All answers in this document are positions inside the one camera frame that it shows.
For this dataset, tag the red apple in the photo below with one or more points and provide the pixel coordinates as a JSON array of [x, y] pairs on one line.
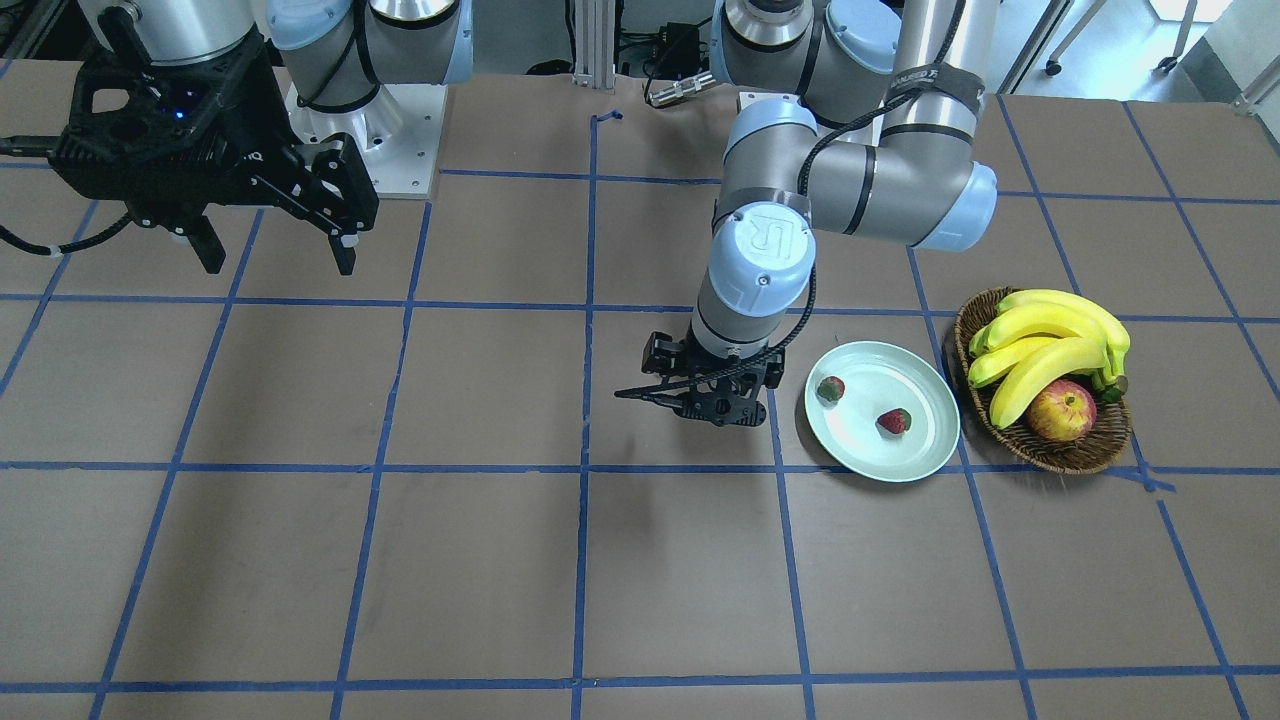
[[1062, 412]]

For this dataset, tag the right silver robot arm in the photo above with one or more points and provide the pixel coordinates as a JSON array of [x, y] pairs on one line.
[[337, 54]]

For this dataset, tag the red strawberry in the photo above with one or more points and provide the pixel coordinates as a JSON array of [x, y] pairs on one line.
[[895, 422], [830, 389]]

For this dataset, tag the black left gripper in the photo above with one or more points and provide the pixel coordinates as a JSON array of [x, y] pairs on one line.
[[662, 353]]

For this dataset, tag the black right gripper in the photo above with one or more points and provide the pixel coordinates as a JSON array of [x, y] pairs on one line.
[[258, 115]]

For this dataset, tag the woven wicker basket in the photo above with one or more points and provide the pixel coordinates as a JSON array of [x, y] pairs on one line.
[[1098, 450]]

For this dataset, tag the light green plate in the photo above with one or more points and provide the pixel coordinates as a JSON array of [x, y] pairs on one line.
[[878, 378]]

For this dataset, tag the yellow banana bunch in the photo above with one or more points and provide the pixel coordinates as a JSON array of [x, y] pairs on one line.
[[1017, 343]]

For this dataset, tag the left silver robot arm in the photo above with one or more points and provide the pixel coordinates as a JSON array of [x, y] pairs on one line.
[[866, 129]]

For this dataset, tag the aluminium frame post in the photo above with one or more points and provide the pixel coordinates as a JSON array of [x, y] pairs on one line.
[[594, 31]]

